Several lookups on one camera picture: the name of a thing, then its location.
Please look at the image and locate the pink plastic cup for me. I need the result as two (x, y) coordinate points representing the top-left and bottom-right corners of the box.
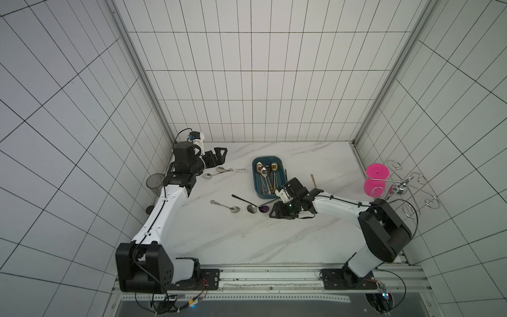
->
(363, 163), (390, 198)

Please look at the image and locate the purple iridescent spoon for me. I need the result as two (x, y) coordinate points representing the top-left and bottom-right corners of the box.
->
(231, 194), (269, 213)

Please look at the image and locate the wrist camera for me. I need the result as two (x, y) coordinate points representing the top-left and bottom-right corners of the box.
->
(275, 178), (308, 203)
(187, 131), (205, 156)

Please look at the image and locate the plain silver round spoon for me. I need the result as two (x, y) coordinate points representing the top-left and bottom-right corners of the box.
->
(202, 171), (223, 179)

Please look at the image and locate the silver matte round spoon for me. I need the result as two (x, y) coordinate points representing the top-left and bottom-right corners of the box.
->
(255, 198), (279, 210)

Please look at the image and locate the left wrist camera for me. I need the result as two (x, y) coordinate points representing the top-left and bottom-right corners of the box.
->
(187, 131), (205, 156)

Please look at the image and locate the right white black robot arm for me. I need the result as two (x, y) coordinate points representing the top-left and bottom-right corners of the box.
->
(269, 188), (413, 289)

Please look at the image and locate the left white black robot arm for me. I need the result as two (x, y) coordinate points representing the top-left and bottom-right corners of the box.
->
(115, 139), (227, 294)

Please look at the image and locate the small ornate silver spoon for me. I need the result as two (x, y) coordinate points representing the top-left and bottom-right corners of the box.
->
(210, 200), (240, 213)

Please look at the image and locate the clear plastic cup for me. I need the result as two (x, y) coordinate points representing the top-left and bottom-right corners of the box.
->
(145, 173), (165, 196)

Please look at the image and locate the small brown spice jar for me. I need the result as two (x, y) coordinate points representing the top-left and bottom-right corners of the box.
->
(145, 205), (154, 215)

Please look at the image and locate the copper round spoon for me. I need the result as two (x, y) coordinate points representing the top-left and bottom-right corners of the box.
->
(256, 162), (266, 195)

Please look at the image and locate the rose gold long spoon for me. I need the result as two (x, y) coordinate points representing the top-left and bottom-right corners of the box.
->
(310, 174), (318, 188)

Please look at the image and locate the teal plastic storage box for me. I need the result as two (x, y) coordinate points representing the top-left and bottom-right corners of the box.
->
(252, 156), (285, 199)

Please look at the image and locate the chrome wire cup rack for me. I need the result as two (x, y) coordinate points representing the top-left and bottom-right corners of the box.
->
(381, 160), (441, 219)

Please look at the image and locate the silver spoon with printed handle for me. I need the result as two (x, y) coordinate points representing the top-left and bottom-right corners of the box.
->
(216, 166), (248, 173)

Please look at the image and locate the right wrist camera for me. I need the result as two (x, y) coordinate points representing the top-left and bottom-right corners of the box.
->
(275, 178), (308, 203)

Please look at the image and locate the aluminium mounting rail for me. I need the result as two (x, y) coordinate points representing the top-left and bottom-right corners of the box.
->
(112, 264), (436, 306)

